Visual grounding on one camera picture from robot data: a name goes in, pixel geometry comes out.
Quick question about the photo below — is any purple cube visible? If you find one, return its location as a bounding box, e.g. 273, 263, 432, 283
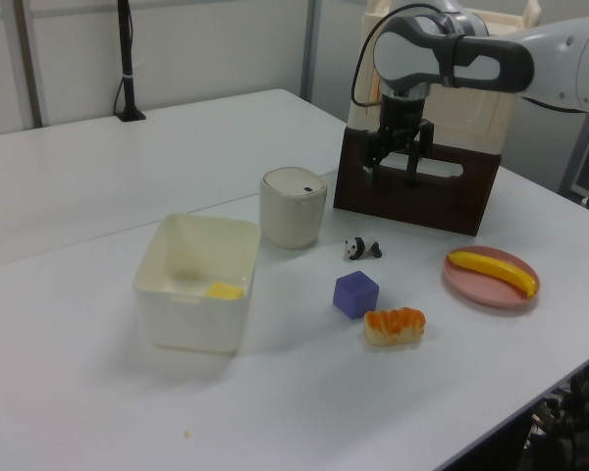
332, 270, 381, 321

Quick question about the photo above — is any white plastic box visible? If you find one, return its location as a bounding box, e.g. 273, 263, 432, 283
132, 212, 262, 356

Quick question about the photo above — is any toy bread with orange topping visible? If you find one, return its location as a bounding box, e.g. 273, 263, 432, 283
362, 306, 428, 349

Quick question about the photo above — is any yellow toy banana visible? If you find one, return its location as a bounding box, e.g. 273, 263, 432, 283
446, 250, 540, 299

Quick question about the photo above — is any pink plate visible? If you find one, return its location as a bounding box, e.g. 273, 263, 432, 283
442, 245, 542, 309

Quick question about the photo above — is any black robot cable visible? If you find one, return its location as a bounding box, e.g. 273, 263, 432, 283
350, 3, 453, 108

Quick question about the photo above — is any yellow block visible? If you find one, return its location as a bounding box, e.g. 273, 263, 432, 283
204, 281, 245, 301

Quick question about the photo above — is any beige mini trash can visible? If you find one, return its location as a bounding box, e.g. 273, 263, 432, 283
259, 167, 329, 250

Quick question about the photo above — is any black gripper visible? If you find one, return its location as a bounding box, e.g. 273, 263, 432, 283
361, 90, 434, 189

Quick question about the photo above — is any black camera stand pole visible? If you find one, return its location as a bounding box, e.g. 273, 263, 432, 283
114, 0, 147, 123

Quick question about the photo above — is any dark brown wooden box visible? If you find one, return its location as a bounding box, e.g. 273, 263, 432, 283
332, 126, 503, 238

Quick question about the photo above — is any cream plastic crate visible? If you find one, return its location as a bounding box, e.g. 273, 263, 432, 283
347, 0, 542, 157

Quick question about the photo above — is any toy panda figure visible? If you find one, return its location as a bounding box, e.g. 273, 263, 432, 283
344, 235, 384, 262

